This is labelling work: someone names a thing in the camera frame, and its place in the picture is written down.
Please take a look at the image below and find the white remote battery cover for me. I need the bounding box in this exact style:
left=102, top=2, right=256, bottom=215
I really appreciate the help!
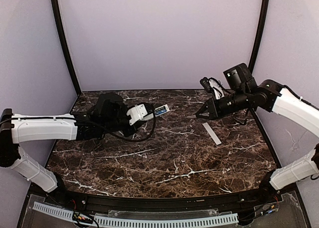
left=202, top=122, right=222, bottom=145

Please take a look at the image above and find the white remote control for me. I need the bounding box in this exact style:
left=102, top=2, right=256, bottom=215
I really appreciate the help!
left=155, top=104, right=170, bottom=116

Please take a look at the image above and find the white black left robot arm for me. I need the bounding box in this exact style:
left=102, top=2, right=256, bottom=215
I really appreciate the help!
left=0, top=93, right=148, bottom=193

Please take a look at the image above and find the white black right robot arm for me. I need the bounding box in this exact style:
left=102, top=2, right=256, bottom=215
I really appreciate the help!
left=195, top=63, right=319, bottom=192

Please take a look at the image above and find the blue battery in remote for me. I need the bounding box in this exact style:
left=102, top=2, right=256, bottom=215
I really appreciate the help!
left=155, top=106, right=167, bottom=116

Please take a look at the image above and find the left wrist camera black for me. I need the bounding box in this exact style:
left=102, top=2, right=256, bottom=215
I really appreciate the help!
left=126, top=103, right=155, bottom=125

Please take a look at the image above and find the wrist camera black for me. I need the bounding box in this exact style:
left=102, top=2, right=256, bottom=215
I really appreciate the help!
left=200, top=77, right=225, bottom=100
left=126, top=103, right=155, bottom=125

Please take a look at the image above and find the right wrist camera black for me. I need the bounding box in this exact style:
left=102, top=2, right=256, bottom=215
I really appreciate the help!
left=200, top=77, right=225, bottom=100

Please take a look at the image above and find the black front mounting rail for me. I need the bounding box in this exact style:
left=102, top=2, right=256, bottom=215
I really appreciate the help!
left=67, top=189, right=260, bottom=213

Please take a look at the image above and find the white slotted cable duct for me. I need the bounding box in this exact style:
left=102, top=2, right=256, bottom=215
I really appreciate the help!
left=32, top=202, right=239, bottom=228

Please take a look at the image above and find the black right corner post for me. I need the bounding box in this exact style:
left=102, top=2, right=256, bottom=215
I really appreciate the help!
left=248, top=0, right=269, bottom=73

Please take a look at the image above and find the black corner frame post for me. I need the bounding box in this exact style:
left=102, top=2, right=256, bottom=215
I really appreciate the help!
left=51, top=0, right=82, bottom=96

